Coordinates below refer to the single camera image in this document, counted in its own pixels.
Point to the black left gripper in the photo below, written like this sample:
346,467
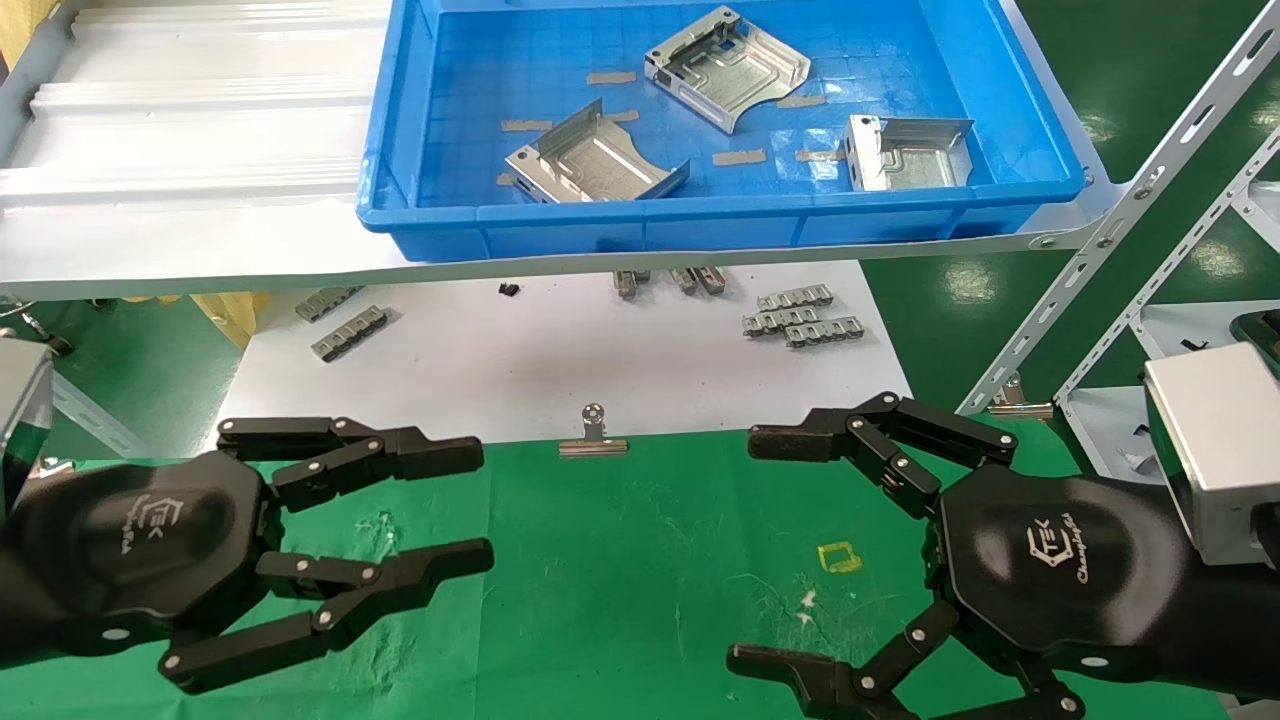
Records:
150,540

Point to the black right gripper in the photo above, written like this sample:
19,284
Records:
1060,570

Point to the bent sheet metal part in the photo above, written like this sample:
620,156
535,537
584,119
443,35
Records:
910,165
720,75
600,165

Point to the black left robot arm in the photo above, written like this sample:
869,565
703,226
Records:
25,610

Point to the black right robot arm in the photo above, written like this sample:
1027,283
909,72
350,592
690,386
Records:
1235,620

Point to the yellow square tape mark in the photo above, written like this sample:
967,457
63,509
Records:
840,567

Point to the white flat board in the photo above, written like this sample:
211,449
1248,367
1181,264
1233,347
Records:
500,370

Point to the small grey metal clip strip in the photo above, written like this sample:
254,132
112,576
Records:
825,332
795,298
711,280
325,304
348,334
778,321
628,284
684,280

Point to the green table mat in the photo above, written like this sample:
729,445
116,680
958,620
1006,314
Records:
620,580

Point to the silver binder clip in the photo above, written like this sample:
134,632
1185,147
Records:
593,447
1020,409

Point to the grey metal floor bar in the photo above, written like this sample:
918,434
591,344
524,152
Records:
95,420

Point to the small white scrap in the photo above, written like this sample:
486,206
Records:
1132,460

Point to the blue plastic bin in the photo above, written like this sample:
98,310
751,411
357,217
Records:
600,232

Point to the white corrugated plastic sheet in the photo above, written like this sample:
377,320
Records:
200,130

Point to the yellow cardboard piece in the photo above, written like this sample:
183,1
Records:
20,25

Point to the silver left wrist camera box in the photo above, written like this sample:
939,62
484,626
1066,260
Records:
20,400

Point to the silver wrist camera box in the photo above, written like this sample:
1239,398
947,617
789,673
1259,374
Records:
1210,440
20,400

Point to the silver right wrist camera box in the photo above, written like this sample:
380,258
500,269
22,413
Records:
1210,440

